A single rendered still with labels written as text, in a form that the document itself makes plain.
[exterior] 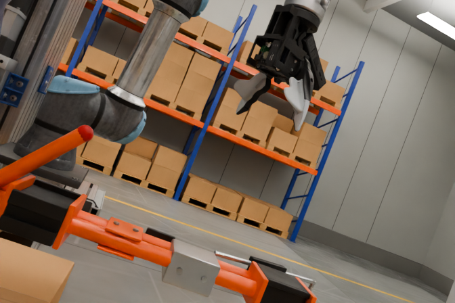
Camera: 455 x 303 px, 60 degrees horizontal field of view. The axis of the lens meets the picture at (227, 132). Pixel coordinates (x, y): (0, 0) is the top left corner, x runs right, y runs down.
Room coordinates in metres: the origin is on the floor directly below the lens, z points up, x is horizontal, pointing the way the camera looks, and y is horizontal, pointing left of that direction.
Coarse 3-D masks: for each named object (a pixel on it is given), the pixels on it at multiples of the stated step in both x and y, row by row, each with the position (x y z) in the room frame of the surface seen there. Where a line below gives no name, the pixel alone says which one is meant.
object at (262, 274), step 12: (252, 264) 0.61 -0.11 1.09; (252, 276) 0.59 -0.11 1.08; (264, 276) 0.56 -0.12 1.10; (276, 276) 0.58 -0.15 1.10; (288, 276) 0.61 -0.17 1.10; (264, 288) 0.54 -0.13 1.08; (276, 288) 0.56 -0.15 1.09; (288, 288) 0.55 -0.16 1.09; (300, 288) 0.57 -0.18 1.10; (252, 300) 0.55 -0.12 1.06; (264, 300) 0.56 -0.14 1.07; (276, 300) 0.56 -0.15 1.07; (288, 300) 0.56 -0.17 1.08; (300, 300) 0.56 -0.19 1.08; (312, 300) 0.56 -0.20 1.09
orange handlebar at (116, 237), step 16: (0, 192) 0.50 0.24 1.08; (80, 224) 0.52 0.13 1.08; (96, 224) 0.56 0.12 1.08; (112, 224) 0.54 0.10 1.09; (128, 224) 0.57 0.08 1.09; (96, 240) 0.52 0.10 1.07; (112, 240) 0.52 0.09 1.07; (128, 240) 0.53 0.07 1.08; (144, 240) 0.57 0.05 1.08; (160, 240) 0.58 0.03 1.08; (128, 256) 0.53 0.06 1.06; (144, 256) 0.53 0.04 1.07; (160, 256) 0.53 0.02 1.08; (224, 272) 0.55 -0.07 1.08; (240, 272) 0.59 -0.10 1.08; (240, 288) 0.55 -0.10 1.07
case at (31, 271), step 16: (0, 240) 0.70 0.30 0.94; (0, 256) 0.65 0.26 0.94; (16, 256) 0.67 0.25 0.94; (32, 256) 0.69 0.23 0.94; (48, 256) 0.72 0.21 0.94; (0, 272) 0.60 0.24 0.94; (16, 272) 0.62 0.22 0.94; (32, 272) 0.64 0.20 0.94; (48, 272) 0.66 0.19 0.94; (64, 272) 0.68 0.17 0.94; (0, 288) 0.56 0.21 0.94; (16, 288) 0.58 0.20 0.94; (32, 288) 0.59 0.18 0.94; (48, 288) 0.61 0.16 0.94
